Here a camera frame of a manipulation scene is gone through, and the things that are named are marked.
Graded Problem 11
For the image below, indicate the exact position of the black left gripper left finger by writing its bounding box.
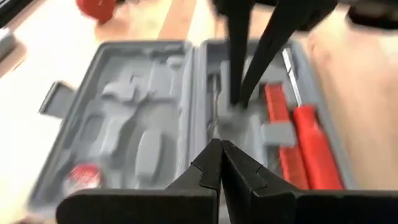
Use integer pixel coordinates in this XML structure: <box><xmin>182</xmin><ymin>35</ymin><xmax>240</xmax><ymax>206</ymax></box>
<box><xmin>55</xmin><ymin>139</ymin><xmax>223</xmax><ymax>224</ymax></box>

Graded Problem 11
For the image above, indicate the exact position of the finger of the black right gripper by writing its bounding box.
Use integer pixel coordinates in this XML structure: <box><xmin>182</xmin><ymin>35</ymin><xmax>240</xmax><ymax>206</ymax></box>
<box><xmin>214</xmin><ymin>0</ymin><xmax>254</xmax><ymax>106</ymax></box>
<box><xmin>241</xmin><ymin>0</ymin><xmax>338</xmax><ymax>109</ymax></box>

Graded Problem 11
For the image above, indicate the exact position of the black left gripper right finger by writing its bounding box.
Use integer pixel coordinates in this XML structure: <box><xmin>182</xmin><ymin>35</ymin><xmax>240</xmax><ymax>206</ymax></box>
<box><xmin>221</xmin><ymin>139</ymin><xmax>398</xmax><ymax>224</ymax></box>

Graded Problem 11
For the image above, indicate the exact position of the red handled screwdriver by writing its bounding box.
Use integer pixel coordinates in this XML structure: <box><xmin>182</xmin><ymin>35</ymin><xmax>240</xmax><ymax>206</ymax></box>
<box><xmin>281</xmin><ymin>47</ymin><xmax>345</xmax><ymax>191</ymax></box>

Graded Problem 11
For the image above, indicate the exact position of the grey plastic tool case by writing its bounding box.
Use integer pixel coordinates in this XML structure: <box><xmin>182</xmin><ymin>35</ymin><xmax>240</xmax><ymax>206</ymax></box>
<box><xmin>27</xmin><ymin>39</ymin><xmax>357</xmax><ymax>218</ymax></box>

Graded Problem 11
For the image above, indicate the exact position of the red triangular tool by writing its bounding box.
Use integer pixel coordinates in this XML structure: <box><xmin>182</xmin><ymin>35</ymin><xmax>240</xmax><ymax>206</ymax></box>
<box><xmin>76</xmin><ymin>0</ymin><xmax>118</xmax><ymax>24</ymax></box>

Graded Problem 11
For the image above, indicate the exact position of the red item with white print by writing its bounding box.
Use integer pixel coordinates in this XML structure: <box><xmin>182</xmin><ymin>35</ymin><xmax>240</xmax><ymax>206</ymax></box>
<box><xmin>63</xmin><ymin>163</ymin><xmax>103</xmax><ymax>195</ymax></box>

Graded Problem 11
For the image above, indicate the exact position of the red screwdriver bit holder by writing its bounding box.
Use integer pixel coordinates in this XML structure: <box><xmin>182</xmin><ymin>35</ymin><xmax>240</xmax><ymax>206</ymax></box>
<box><xmin>264</xmin><ymin>83</ymin><xmax>309</xmax><ymax>190</ymax></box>

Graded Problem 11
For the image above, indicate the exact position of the black aluminium table frame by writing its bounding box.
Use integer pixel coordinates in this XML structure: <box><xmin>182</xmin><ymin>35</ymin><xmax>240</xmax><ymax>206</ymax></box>
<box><xmin>0</xmin><ymin>0</ymin><xmax>34</xmax><ymax>27</ymax></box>

